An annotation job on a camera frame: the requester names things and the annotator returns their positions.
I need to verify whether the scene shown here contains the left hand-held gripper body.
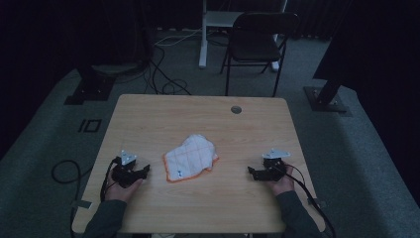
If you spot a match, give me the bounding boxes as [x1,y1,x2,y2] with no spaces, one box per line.
[111,150,141,188]

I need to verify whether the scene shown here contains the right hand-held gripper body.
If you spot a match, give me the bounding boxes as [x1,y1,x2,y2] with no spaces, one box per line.
[262,148,292,182]

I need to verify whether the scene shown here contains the white cloth with orange edge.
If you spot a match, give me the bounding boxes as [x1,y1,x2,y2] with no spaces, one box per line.
[161,133,220,183]

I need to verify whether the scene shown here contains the person's left hand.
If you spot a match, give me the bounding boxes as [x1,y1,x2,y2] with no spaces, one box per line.
[104,168,144,203]

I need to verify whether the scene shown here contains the person's right hand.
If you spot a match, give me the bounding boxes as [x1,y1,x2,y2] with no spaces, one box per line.
[265,165,296,196]

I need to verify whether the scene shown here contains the grey tape piece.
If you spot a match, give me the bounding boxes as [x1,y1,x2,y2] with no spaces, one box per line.
[306,196,328,209]
[69,198,93,210]

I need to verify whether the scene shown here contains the black slanted metal stand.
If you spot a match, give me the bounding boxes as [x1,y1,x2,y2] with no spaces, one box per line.
[303,33,353,115]

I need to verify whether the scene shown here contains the black stand with flat base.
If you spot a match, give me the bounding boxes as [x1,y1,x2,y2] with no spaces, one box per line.
[63,61,141,106]

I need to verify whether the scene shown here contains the black folding chair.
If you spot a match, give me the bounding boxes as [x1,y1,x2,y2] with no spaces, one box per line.
[219,12,300,98]

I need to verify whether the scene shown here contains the left hand-held gripper black cable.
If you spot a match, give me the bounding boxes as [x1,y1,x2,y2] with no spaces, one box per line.
[99,157,121,203]

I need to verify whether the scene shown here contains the hand-held gripper black cable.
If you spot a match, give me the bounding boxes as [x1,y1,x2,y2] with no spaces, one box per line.
[99,157,121,203]
[281,163,337,238]

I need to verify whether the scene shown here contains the black looped cable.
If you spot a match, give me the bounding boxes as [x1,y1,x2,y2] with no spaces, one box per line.
[51,159,94,238]

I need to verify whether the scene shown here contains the right hand-held gripper black cable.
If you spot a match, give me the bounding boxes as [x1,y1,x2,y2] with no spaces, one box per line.
[281,163,337,238]

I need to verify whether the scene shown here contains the tangled black floor cables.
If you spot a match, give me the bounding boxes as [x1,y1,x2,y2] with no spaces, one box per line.
[142,44,193,96]

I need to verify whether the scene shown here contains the white desk frame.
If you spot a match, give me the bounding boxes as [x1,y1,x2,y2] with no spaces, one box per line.
[198,0,289,72]

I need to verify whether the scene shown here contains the white floor cable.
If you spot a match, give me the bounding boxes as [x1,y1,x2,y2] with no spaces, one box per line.
[154,28,203,47]

